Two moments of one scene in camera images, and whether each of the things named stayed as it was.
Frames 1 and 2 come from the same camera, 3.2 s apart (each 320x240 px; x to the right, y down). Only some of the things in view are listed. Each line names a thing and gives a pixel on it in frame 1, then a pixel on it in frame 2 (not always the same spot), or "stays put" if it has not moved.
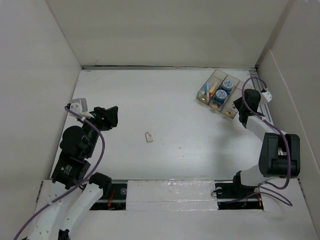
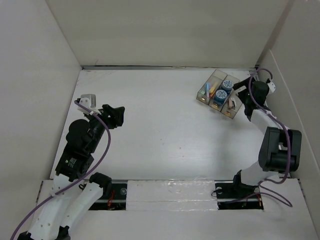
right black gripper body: [239, 102] -> [244, 95]
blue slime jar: [227, 86] stays put
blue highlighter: [207, 89] stays put
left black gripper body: [94, 134] stays put
